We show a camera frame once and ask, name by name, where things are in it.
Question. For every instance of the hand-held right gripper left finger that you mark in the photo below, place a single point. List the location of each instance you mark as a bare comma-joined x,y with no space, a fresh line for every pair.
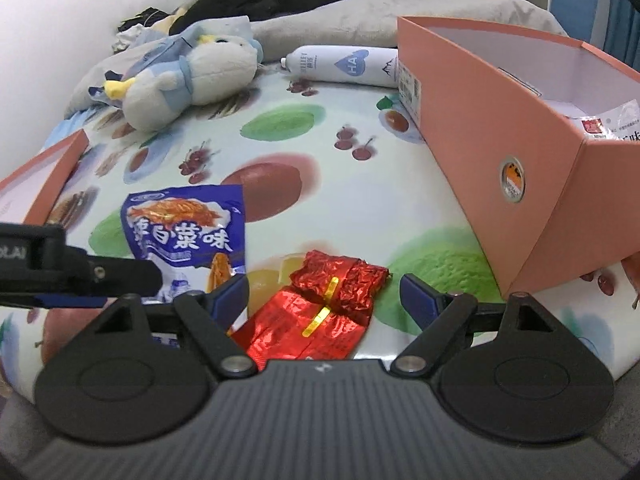
232,295

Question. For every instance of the red foil pouch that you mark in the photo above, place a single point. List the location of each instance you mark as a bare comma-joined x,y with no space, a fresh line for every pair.
300,315

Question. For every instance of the pink box lid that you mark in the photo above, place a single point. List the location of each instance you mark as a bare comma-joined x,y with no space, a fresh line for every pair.
45,180

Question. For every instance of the white printed snack bag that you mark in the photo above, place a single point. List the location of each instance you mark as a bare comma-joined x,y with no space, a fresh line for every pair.
615,122

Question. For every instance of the blue chair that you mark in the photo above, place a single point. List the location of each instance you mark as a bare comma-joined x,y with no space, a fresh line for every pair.
572,5

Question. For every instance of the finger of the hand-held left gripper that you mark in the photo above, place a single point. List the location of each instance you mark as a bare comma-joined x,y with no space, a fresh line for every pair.
125,275

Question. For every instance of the blue curtain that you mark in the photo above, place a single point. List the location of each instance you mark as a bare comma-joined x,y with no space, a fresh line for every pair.
622,10

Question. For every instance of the heap of mixed clothes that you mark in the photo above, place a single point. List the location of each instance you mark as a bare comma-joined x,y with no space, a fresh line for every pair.
137,27

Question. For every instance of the penguin plush toy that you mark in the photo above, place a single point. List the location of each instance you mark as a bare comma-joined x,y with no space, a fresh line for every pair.
215,67

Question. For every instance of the white spray bottle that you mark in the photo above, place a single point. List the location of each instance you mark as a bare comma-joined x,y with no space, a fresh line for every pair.
340,65

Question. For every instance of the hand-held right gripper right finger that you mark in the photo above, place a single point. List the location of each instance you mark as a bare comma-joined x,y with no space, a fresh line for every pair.
417,300

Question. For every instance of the blue white snack bag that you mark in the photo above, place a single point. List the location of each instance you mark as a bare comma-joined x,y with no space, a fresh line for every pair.
180,240

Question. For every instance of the grey blanket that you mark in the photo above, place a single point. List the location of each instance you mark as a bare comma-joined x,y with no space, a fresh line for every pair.
350,15

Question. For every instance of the pink cardboard box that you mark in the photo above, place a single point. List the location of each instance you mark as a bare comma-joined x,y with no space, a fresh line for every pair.
500,125

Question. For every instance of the fruit print mat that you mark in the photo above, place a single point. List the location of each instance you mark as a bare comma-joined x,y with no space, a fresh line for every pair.
350,200

